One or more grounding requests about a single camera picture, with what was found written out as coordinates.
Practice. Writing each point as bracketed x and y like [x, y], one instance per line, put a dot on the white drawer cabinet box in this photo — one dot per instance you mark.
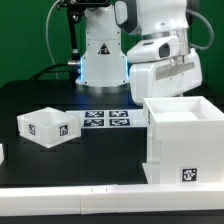
[185, 140]

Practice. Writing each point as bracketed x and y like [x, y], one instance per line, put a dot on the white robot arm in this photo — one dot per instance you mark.
[112, 31]

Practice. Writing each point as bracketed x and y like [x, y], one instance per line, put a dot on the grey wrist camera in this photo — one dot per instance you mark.
[154, 50]

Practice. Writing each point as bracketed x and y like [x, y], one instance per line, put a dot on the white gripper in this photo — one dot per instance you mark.
[163, 79]

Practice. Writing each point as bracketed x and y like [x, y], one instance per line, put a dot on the marker sheet on table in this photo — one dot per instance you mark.
[116, 118]

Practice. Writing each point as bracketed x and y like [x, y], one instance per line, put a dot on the white front fence rail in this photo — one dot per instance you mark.
[111, 199]

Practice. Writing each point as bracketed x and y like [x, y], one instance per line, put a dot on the black camera stand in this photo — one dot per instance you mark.
[74, 14]

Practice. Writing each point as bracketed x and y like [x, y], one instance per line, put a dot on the white open drawer tray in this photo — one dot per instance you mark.
[49, 127]

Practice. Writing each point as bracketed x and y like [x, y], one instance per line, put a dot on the white left fence block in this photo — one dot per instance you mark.
[1, 154]

